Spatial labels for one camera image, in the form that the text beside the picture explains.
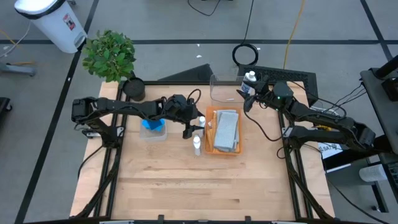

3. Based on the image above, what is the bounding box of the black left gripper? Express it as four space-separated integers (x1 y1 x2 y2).
163 94 206 140

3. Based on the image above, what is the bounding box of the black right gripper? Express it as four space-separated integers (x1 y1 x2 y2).
236 74 276 113

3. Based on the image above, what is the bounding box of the orange plastic bin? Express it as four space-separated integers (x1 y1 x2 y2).
204 105 244 156

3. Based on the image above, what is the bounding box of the large clear plastic bin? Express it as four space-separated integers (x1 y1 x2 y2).
209 73 259 110

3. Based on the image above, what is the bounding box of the black perforated computer case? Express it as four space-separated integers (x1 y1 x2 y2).
238 64 319 105

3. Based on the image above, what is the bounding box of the black computer tower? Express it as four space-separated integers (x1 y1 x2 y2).
157 63 215 83

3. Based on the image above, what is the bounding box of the small clear plastic bin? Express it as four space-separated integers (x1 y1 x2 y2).
139 119 168 142

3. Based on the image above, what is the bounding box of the white paper label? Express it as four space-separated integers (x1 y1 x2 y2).
317 142 343 160

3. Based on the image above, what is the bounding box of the green potted plant black pot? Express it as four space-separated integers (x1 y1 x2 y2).
81 29 147 102

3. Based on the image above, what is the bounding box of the grey black equipment cart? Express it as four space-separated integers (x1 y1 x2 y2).
359 54 398 156

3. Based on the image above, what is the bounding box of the grey roll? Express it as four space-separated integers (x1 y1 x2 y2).
359 164 388 183

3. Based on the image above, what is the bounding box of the white step trash can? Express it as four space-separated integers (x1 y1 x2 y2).
14 0 88 54

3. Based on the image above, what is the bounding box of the grey stand base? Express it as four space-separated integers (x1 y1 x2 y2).
0 61 37 78

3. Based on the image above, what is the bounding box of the black floor equipment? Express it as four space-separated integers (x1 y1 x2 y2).
0 97 13 122

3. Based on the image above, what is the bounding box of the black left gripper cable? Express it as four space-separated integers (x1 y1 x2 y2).
186 88 202 105

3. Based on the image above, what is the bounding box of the black coiled floor cable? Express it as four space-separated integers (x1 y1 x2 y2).
231 0 259 67

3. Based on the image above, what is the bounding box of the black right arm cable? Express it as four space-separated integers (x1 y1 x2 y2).
242 105 289 142

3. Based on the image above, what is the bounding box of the black aluminium table frame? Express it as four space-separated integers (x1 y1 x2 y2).
74 80 335 224

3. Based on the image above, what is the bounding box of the white cable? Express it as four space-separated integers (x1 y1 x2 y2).
310 105 340 116

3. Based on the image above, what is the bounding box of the yellow cable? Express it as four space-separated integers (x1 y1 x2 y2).
282 0 307 70

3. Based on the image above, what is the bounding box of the black metal stand frame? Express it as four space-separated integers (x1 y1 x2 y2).
323 135 398 214

